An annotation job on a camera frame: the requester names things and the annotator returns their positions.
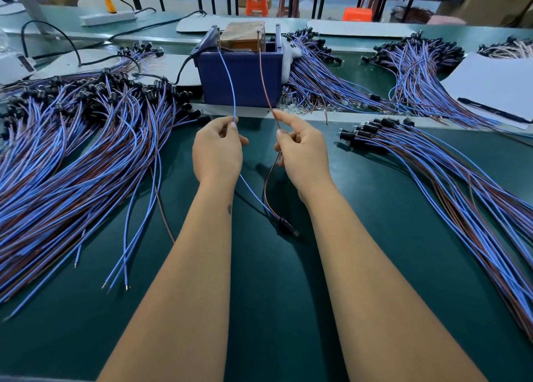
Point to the person's right hand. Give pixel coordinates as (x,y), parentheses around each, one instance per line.
(306,157)

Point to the person's left hand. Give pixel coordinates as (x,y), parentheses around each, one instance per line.
(216,153)

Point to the blue plastic tester box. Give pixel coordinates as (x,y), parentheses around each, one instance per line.
(246,82)

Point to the person's right forearm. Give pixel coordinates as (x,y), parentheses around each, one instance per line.
(391,298)

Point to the person's left forearm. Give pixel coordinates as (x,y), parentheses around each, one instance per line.
(171,298)

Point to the white power strip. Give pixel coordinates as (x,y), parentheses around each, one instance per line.
(108,19)

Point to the white flat mat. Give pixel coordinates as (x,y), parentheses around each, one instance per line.
(240,25)
(362,28)
(165,68)

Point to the brown cardboard block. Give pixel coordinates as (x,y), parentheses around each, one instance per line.
(242,36)

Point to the orange plug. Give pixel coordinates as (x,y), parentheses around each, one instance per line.
(109,5)

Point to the black pen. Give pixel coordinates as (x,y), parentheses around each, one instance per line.
(493,109)

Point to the pink plastic stool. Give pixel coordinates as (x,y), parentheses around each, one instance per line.
(445,20)

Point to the white paper sheet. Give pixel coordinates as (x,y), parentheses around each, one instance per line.
(500,84)

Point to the white plastic device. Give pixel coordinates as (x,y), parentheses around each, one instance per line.
(12,68)

